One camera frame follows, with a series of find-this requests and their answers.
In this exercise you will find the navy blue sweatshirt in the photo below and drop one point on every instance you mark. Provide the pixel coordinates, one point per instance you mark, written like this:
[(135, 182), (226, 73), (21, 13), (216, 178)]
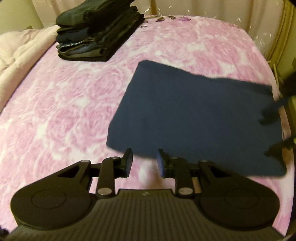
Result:
[(197, 118)]

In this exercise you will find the pale pink duvet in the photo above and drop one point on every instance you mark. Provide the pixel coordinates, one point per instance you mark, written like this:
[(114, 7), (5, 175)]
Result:
[(20, 50)]

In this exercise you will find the stack of folded dark clothes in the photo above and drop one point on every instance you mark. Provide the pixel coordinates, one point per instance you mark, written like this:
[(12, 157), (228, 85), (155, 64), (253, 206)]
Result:
[(95, 30)]

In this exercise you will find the pink floral bed blanket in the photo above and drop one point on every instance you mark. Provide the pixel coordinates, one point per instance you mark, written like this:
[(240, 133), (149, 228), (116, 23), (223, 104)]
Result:
[(61, 111)]

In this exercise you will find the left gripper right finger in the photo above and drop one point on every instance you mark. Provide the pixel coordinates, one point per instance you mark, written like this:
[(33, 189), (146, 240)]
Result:
[(177, 169)]

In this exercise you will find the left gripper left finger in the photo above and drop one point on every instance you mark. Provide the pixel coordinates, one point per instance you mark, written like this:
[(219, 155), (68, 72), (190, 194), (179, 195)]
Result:
[(111, 169)]

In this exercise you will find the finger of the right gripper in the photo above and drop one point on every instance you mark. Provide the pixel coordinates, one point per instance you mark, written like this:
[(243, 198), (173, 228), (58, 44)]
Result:
[(270, 113), (275, 150)]

